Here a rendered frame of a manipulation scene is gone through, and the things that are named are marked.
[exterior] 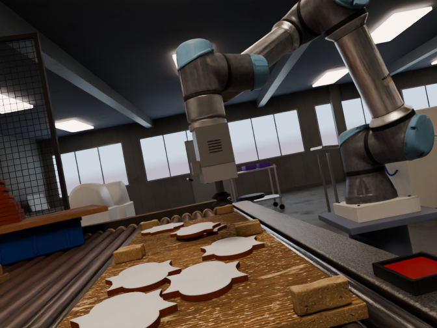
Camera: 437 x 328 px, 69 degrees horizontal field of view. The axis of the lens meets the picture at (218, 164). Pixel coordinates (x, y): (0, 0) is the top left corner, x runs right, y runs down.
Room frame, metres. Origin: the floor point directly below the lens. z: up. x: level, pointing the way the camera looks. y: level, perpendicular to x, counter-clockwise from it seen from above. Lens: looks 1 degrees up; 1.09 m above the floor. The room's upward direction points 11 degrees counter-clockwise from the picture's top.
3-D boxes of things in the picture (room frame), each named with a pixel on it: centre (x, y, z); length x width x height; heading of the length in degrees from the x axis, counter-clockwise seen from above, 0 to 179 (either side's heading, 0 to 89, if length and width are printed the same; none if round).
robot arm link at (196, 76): (0.62, 0.00, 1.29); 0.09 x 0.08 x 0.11; 119
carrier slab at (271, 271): (0.50, 0.08, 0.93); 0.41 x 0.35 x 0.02; 6
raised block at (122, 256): (0.68, 0.23, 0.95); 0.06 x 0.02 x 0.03; 96
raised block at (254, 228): (0.71, -0.04, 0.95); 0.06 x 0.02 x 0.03; 96
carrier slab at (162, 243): (0.92, 0.12, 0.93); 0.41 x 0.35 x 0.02; 7
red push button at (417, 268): (0.39, -0.22, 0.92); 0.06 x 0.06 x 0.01; 7
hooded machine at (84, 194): (4.32, 1.84, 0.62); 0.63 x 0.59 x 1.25; 93
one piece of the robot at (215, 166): (0.62, 0.02, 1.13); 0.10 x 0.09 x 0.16; 98
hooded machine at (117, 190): (5.38, 1.88, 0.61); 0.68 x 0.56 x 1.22; 179
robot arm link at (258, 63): (0.68, -0.07, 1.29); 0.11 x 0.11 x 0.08; 29
